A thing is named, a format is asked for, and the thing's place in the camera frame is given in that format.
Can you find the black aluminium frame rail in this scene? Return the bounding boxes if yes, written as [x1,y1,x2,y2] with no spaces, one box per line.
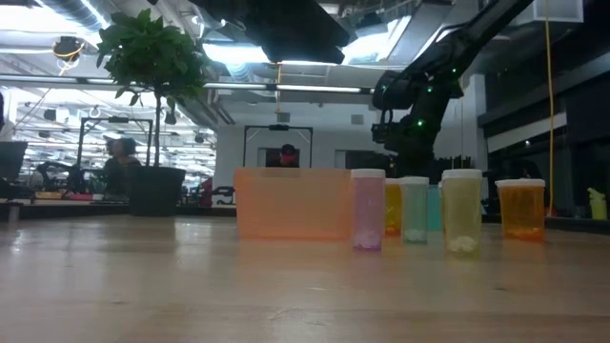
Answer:
[94,203,499,228]

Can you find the long ceiling light fixture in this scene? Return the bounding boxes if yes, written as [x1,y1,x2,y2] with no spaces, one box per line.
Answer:
[204,81,376,95]

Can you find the small teal pill bottle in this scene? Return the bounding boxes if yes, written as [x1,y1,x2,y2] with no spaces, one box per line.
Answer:
[398,175,430,245]

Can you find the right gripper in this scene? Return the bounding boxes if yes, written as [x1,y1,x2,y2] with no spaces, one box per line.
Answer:
[393,118,437,178]

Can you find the black rig frame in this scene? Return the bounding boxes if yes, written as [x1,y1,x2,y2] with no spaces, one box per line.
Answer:
[242,124,315,169]
[75,116,154,185]

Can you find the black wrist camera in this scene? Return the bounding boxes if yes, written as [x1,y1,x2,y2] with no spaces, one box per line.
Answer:
[370,121,397,144]

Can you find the orange plastic bin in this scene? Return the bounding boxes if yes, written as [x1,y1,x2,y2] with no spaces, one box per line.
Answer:
[233,166,355,241]

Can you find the black equipment box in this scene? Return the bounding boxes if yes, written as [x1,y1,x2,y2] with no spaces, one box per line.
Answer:
[345,150,397,172]

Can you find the black plant pot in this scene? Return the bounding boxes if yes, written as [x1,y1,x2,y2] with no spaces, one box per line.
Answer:
[124,165,187,218]

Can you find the teal plastic bin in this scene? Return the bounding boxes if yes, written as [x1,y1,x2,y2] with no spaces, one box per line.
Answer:
[427,184,443,233]

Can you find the black monitor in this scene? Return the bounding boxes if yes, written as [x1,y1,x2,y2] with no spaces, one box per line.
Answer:
[0,140,29,199]

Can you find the white-capped bottles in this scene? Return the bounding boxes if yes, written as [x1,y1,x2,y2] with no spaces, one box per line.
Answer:
[351,168,386,252]

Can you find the person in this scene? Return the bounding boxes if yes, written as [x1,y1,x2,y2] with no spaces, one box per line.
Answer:
[275,142,301,169]
[102,136,144,197]

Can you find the yellow hanging cable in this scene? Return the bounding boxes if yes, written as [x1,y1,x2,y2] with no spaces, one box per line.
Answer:
[544,0,557,218]

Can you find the black ceiling cable reel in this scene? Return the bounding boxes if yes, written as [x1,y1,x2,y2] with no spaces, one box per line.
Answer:
[51,35,87,62]

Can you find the large amber pill bottle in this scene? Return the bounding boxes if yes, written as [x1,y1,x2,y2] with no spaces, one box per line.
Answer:
[494,177,546,242]
[383,177,404,238]

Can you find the green leafy plant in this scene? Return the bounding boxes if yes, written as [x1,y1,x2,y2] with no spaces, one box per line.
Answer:
[94,8,211,168]

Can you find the small yellow-green pill bottle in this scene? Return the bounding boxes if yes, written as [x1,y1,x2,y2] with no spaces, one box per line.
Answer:
[440,168,483,254]

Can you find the yellow-green drink bottle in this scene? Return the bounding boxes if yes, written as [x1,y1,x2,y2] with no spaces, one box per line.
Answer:
[586,187,609,221]

